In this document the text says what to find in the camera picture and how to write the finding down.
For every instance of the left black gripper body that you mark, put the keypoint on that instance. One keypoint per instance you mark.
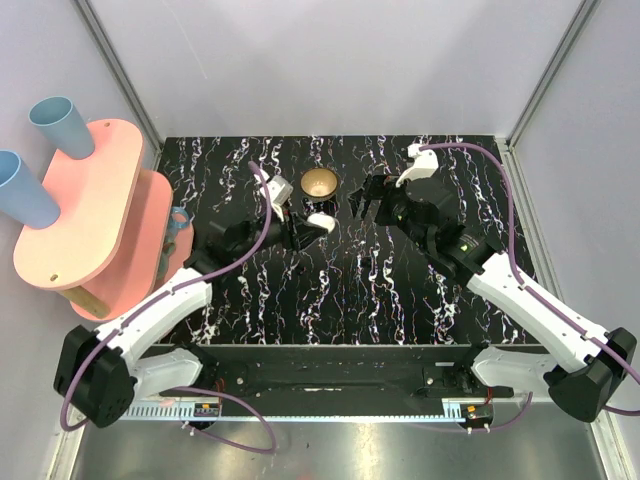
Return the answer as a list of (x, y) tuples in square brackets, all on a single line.
[(293, 233)]

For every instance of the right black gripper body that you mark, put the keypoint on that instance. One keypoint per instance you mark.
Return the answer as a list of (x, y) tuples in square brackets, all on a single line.
[(382, 187)]

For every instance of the white earbud charging case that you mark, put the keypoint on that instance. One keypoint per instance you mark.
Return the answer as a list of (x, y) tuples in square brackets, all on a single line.
[(322, 220)]

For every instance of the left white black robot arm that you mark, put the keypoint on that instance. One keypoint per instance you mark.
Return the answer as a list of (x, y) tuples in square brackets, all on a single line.
[(102, 372)]

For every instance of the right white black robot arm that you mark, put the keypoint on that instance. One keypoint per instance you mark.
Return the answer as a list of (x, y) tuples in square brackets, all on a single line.
[(584, 363)]

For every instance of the gold metal bowl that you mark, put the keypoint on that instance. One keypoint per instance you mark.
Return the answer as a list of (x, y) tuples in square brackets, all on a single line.
[(319, 184)]

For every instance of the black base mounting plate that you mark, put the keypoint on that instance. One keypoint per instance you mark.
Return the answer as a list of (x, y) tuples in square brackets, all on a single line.
[(344, 381)]

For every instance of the pink two-tier wooden shelf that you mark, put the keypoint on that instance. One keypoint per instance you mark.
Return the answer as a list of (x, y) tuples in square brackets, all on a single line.
[(103, 252)]

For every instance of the rear light blue cup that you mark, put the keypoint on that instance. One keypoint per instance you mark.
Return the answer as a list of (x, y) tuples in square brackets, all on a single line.
[(59, 121)]

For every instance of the light blue cup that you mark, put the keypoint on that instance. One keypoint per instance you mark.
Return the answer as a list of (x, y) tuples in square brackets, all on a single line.
[(23, 197), (59, 121)]

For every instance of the front light blue cup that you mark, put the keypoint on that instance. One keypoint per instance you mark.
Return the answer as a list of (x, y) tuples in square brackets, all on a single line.
[(23, 197)]

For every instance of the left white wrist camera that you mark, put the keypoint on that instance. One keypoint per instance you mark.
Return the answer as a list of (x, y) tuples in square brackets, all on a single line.
[(280, 190)]

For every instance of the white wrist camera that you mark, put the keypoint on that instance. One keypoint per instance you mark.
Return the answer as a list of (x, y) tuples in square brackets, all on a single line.
[(280, 190), (425, 163)]

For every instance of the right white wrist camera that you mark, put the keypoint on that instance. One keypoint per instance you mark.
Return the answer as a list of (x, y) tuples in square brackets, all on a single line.
[(425, 163)]

